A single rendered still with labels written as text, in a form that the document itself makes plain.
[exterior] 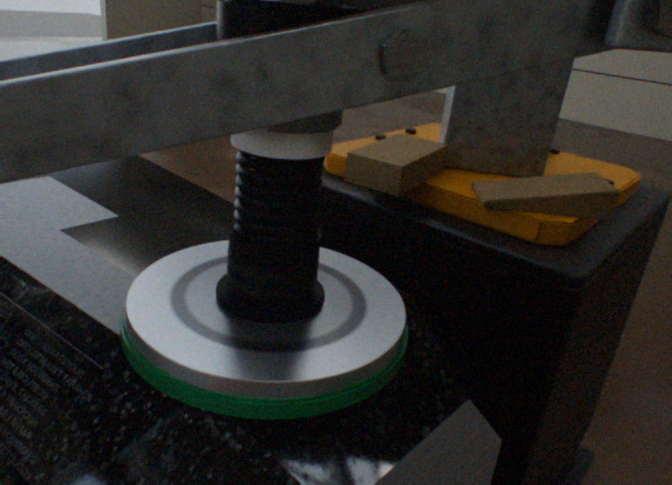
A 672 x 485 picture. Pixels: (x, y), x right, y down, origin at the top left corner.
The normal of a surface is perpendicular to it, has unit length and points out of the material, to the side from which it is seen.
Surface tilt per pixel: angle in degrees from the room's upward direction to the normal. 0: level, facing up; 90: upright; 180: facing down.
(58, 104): 90
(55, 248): 0
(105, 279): 0
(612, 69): 90
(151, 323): 0
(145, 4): 90
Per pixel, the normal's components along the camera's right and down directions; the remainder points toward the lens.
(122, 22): 0.78, 0.32
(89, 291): 0.11, -0.91
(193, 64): 0.23, 0.41
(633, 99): -0.62, 0.26
